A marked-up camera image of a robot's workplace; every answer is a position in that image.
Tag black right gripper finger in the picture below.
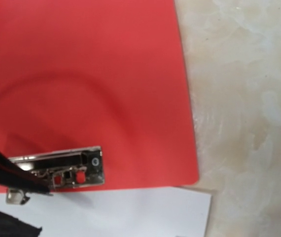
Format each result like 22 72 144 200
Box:
0 212 42 237
0 152 50 194

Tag red plastic folder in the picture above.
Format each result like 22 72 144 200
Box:
0 0 199 190

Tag red folder bottom clip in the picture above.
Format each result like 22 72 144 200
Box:
9 146 105 191

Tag white paper sheet underneath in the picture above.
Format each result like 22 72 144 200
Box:
0 187 211 237

